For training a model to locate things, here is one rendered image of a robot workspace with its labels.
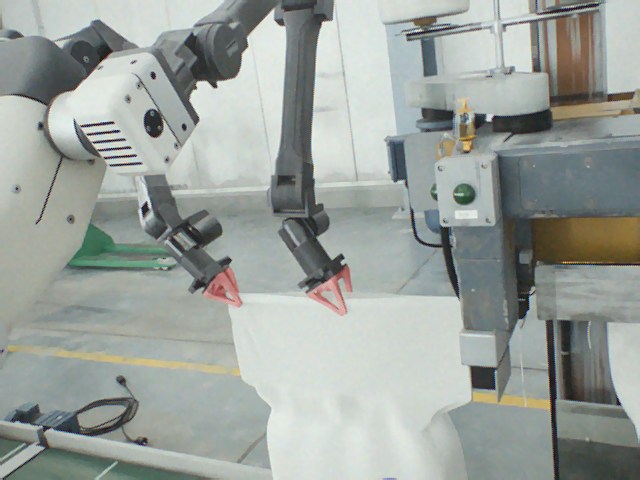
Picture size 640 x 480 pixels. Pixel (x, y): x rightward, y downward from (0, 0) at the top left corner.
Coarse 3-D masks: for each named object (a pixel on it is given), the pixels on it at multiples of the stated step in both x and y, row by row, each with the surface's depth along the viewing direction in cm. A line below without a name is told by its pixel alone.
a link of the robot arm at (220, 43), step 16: (240, 0) 101; (256, 0) 104; (272, 0) 109; (288, 0) 123; (304, 0) 122; (208, 16) 98; (224, 16) 96; (240, 16) 100; (256, 16) 104; (208, 32) 90; (224, 32) 92; (240, 32) 96; (208, 48) 90; (224, 48) 92; (240, 48) 96; (208, 64) 91; (224, 64) 92; (240, 64) 96; (224, 80) 94
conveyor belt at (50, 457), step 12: (36, 456) 213; (48, 456) 212; (60, 456) 211; (72, 456) 210; (84, 456) 209; (24, 468) 207; (36, 468) 206; (48, 468) 205; (60, 468) 204; (72, 468) 203; (84, 468) 202; (96, 468) 201; (108, 468) 200; (120, 468) 200; (132, 468) 199; (144, 468) 198
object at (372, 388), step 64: (256, 320) 134; (320, 320) 126; (384, 320) 121; (448, 320) 117; (256, 384) 138; (320, 384) 131; (384, 384) 125; (448, 384) 121; (320, 448) 127; (384, 448) 121; (448, 448) 121
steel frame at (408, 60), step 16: (400, 48) 566; (416, 48) 560; (432, 48) 594; (400, 64) 570; (416, 64) 564; (432, 64) 598; (400, 80) 575; (400, 96) 579; (400, 112) 583; (416, 112) 577; (400, 128) 588; (416, 128) 581; (400, 208) 610
